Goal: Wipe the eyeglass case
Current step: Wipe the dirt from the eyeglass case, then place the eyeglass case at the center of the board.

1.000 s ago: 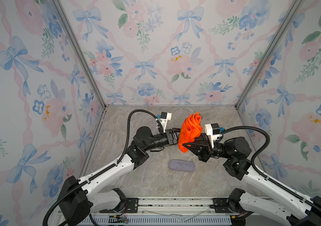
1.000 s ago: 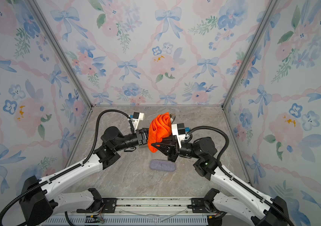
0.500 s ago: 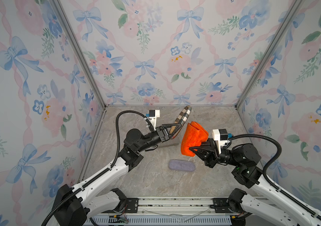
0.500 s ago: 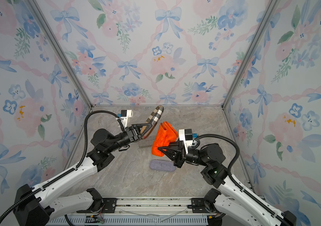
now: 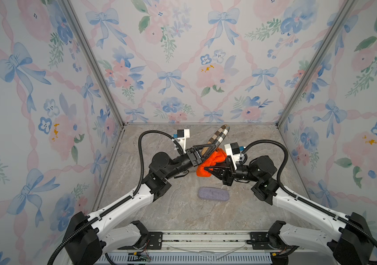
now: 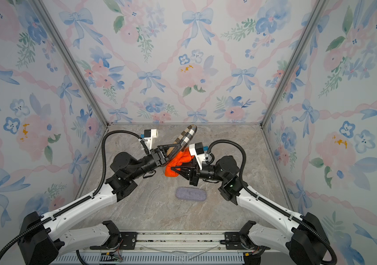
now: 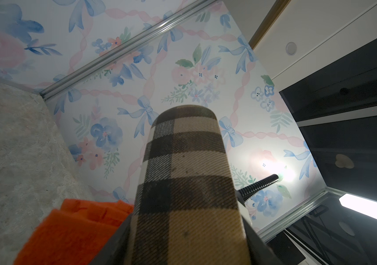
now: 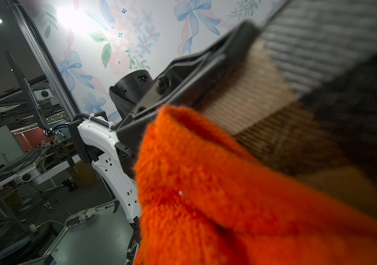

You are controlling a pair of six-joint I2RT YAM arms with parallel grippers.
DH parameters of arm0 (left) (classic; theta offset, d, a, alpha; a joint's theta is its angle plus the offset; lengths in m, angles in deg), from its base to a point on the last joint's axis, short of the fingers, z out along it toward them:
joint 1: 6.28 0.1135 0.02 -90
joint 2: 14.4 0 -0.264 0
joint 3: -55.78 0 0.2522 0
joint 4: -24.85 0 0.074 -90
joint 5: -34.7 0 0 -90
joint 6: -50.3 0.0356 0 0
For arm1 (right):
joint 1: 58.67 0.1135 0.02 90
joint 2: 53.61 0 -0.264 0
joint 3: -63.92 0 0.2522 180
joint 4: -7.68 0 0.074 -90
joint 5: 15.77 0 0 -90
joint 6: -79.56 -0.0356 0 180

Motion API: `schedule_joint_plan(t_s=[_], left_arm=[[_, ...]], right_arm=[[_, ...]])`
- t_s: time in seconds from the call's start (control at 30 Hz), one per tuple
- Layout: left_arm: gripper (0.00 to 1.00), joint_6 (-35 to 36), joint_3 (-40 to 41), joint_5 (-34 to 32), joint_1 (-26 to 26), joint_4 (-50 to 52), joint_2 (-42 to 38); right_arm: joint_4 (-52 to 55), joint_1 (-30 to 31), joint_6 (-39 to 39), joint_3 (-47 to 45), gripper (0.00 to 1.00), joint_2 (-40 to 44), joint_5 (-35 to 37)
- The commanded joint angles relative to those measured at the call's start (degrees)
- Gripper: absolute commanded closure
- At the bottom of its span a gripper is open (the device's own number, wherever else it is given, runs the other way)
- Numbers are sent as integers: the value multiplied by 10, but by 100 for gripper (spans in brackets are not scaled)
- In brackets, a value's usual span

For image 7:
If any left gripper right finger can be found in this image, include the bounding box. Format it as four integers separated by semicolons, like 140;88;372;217
242;217;283;265

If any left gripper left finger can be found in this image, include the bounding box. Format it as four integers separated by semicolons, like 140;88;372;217
89;214;132;265

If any orange microfiber cloth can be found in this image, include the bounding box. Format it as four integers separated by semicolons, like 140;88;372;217
14;199;134;265

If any brown plaid eyeglass case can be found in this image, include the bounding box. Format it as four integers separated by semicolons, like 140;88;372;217
124;105;251;265

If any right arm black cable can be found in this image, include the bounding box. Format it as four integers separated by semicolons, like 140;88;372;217
236;173;280;203

